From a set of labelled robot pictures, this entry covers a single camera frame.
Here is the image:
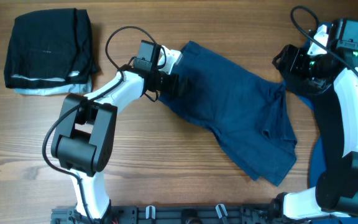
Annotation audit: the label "navy blue shorts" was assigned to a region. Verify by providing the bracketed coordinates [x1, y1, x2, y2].
[160, 41, 297, 186]

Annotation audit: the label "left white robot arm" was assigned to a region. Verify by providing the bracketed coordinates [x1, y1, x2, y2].
[42, 65, 180, 223]

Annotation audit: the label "black polo shirt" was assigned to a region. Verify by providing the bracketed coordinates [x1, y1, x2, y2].
[283, 20, 358, 175]

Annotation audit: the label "folded white garment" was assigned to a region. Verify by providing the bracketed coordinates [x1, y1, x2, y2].
[12, 74, 93, 96]

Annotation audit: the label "blue garment under polo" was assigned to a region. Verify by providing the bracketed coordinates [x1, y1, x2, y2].
[280, 20, 358, 224]

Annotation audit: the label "folded black garment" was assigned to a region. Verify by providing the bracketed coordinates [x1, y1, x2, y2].
[4, 8, 98, 89]

